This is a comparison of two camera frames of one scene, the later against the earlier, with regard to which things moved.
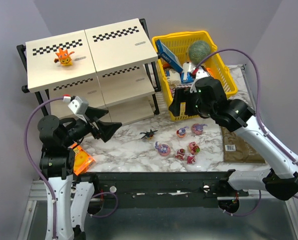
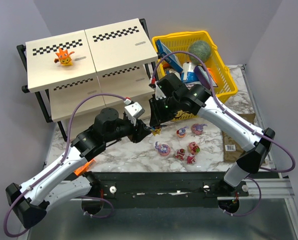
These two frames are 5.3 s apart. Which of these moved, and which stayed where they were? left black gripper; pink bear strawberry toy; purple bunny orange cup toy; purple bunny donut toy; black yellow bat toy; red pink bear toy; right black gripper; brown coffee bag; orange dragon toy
Moved: black yellow bat toy; left black gripper; right black gripper
Stayed: brown coffee bag; purple bunny donut toy; purple bunny orange cup toy; pink bear strawberry toy; red pink bear toy; orange dragon toy
